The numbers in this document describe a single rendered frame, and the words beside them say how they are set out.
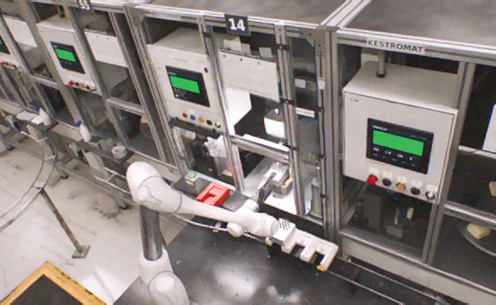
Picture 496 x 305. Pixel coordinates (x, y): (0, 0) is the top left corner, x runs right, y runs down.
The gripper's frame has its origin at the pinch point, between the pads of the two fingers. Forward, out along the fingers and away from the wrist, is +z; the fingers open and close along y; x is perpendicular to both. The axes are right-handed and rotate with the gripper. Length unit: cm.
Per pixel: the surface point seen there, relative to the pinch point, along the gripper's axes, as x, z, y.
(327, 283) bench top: -47, -28, -33
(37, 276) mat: 181, -105, -95
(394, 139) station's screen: -70, -7, 61
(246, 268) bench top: -2, -42, -32
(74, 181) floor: 254, -15, -103
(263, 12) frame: -4, 13, 97
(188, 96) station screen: 38, -8, 55
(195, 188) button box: 43.7, -22.1, -5.5
